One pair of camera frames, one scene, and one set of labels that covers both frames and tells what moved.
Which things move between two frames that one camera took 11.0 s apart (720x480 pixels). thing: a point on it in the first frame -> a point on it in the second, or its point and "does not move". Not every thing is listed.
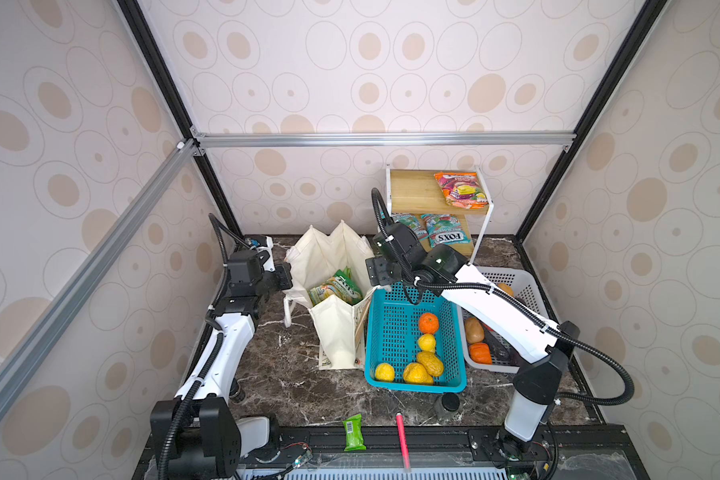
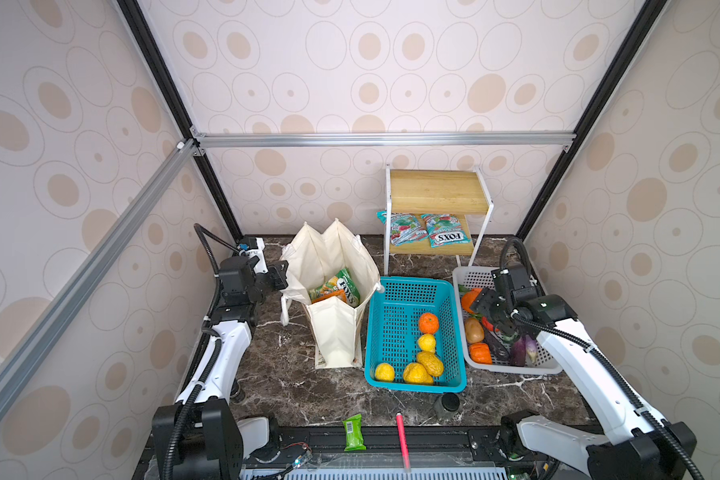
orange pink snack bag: (462, 189) -> (319, 294)
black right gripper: (375, 271) -> (483, 302)
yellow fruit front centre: (416, 373) does not move
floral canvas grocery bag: (317, 256) does not move
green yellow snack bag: (342, 284) does not move
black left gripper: (282, 269) does not move
